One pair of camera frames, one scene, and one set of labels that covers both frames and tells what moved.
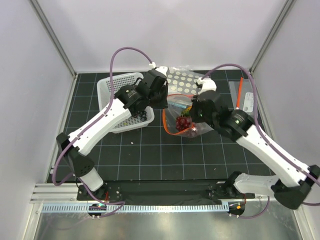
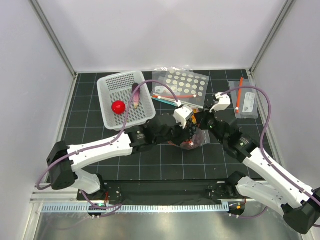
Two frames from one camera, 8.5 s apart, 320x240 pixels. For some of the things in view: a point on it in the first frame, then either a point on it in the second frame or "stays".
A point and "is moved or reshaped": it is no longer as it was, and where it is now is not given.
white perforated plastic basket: x=143 y=118 stays
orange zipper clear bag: x=176 y=104 is moved or reshaped
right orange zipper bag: x=242 y=95 stays
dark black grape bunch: x=143 y=115 to x=192 y=128
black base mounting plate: x=162 y=191 stays
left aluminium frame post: x=51 y=32 stays
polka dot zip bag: x=182 y=79 stays
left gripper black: x=163 y=104 to x=183 y=134
